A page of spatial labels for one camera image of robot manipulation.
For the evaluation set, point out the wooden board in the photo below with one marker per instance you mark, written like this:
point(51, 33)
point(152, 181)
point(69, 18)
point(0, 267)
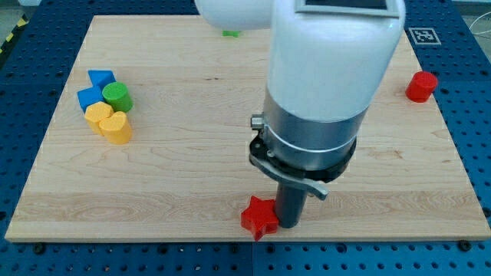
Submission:
point(185, 174)

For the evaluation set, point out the yellow hexagon block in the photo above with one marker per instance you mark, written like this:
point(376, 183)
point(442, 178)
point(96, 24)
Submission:
point(95, 113)

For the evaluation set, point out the red star block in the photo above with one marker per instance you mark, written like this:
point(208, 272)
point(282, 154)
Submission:
point(260, 218)

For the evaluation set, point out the green cylinder block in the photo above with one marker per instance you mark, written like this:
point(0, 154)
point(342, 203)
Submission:
point(117, 95)

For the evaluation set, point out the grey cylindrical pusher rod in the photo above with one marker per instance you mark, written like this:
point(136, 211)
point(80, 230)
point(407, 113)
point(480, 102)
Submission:
point(289, 203)

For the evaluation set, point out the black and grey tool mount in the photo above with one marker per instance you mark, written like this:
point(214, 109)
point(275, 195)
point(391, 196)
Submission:
point(310, 181)

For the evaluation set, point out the red cylinder block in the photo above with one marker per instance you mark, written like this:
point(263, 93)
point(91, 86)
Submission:
point(421, 86)

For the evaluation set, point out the blue triangle block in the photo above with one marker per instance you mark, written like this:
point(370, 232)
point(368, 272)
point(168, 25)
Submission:
point(101, 78)

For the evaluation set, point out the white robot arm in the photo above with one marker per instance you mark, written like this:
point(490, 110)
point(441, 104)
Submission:
point(326, 61)

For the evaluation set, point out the white fiducial marker tag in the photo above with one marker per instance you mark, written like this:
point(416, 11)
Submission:
point(424, 36)

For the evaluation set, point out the blue cube block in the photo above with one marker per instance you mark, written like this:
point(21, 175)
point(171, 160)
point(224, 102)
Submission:
point(89, 96)

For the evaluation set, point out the green star block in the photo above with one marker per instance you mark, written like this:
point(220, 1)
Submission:
point(234, 34)

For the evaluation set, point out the yellow heart block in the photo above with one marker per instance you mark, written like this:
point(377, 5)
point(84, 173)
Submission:
point(116, 128)

